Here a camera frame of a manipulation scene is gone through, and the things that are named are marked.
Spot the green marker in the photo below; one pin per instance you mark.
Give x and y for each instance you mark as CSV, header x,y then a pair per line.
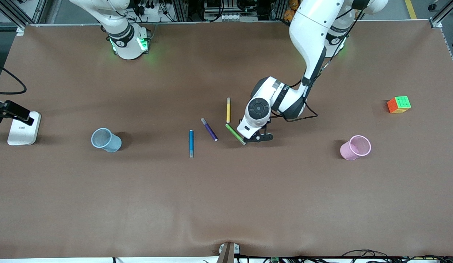
x,y
233,132

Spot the pink mesh cup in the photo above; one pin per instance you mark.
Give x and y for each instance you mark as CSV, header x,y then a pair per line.
x,y
346,151

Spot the blue marker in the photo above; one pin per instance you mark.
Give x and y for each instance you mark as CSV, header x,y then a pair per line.
x,y
191,142

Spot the metal table corner bracket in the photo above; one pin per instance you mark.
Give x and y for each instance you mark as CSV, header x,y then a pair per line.
x,y
436,24
20,31

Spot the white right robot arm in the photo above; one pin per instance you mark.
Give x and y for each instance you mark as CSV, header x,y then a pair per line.
x,y
127,47

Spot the yellow marker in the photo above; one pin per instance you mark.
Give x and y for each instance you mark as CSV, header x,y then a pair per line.
x,y
228,111

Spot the purple marker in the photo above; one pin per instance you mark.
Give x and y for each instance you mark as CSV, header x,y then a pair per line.
x,y
210,130

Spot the colourful puzzle cube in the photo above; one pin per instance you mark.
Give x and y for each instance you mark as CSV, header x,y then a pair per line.
x,y
401,103

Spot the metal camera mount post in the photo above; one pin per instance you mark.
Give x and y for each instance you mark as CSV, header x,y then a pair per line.
x,y
227,254

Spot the white power strip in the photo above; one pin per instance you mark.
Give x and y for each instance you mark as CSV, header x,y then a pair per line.
x,y
151,10

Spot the light blue mesh cup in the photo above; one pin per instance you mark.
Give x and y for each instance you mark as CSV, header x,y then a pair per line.
x,y
111,144

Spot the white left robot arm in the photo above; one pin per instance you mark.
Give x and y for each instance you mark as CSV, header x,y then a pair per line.
x,y
310,29

